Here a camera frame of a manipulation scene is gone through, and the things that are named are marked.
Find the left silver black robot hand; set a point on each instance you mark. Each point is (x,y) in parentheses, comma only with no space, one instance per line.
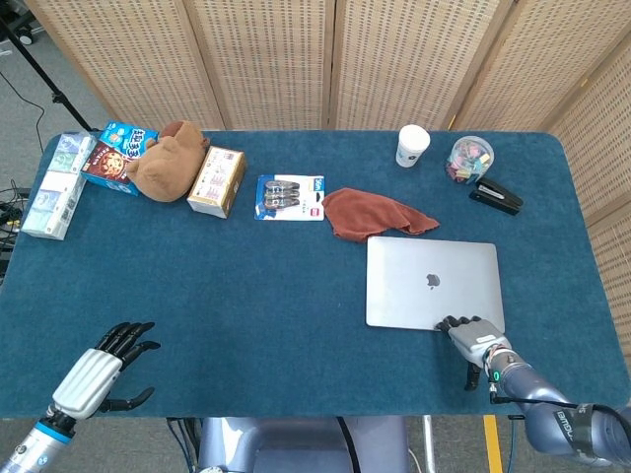
(86,382)

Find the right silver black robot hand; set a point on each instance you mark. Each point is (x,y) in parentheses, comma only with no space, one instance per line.
(475,337)

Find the grey laptop computer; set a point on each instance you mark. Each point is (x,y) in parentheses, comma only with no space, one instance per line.
(419,295)

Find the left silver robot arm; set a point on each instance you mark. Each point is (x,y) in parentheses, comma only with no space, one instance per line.
(29,451)

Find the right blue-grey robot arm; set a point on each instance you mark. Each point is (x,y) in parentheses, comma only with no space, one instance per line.
(537,389)

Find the white metal table leg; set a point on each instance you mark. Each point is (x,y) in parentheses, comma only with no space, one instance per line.
(429,443)

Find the black stapler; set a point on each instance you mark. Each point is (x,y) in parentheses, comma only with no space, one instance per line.
(495,196)

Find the orange cloth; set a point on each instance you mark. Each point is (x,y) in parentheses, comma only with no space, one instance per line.
(365,212)

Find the white-blue tissue pack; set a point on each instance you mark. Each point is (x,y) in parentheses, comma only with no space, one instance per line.
(71,153)
(51,207)

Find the clear jar of coloured clips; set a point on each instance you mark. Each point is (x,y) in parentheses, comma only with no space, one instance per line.
(468,157)

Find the blue table mat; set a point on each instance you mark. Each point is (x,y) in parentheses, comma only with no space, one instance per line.
(246,295)

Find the white paper cup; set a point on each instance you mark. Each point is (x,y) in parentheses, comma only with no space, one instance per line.
(411,145)

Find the blue-grey robot torso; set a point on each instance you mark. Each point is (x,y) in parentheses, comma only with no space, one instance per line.
(296,448)

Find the blue cookie box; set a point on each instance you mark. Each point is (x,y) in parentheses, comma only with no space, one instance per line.
(108,165)

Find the brown plush toy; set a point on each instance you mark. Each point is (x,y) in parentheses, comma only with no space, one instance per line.
(165,167)

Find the white and gold tissue box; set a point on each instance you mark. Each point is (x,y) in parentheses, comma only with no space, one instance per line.
(217,182)

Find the black tripod stand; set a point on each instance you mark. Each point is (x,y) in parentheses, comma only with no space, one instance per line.
(49,86)

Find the wicker folding screen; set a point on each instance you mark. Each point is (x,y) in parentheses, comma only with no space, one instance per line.
(271,59)

